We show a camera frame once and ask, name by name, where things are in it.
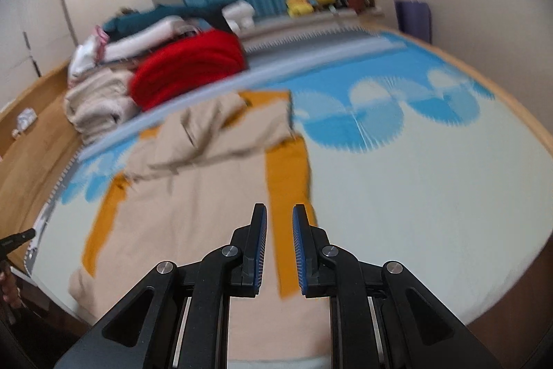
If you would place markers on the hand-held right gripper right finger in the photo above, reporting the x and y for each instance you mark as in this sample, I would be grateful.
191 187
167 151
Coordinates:
300 248

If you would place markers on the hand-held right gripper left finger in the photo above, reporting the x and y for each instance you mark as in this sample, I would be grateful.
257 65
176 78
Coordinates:
259 248

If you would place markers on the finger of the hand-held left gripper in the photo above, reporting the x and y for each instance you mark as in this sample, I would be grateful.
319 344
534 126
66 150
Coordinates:
17 240

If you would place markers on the beige and mustard hooded jacket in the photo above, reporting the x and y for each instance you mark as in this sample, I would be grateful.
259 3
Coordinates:
194 200

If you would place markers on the person's left hand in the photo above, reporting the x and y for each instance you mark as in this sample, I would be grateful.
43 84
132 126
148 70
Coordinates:
9 287

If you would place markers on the wooden headboard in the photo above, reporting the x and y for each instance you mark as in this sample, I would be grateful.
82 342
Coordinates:
34 161

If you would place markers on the bed with blue patterned sheet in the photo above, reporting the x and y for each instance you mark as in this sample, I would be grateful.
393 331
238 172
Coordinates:
410 200

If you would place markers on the tissue pack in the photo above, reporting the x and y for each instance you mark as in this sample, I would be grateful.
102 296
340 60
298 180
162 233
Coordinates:
26 119

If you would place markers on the white fleece folded blanket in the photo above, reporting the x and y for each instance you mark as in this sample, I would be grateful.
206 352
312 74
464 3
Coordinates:
106 122

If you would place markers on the cream folded blanket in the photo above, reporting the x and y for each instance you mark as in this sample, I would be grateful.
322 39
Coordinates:
97 90

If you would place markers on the stack of white folded blankets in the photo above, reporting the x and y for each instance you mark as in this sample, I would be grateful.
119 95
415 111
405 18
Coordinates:
259 73

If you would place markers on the red folded blanket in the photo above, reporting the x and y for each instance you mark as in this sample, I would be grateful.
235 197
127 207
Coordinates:
185 66

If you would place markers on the pink and white cloth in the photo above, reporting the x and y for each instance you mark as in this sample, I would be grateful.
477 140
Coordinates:
88 53

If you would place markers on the window ledge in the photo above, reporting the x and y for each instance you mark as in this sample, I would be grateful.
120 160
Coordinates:
302 25

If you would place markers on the white plush toy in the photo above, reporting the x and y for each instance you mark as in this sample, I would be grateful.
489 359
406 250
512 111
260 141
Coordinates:
237 15

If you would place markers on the white wardrobe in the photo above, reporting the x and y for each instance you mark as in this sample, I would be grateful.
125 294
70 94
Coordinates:
39 6

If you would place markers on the white folded quilt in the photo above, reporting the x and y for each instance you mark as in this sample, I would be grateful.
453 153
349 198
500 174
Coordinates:
147 36

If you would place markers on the purple bag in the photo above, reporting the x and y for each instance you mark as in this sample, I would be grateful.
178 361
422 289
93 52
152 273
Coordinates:
414 21

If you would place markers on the teal shark plush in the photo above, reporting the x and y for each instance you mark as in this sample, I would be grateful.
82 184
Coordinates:
142 19

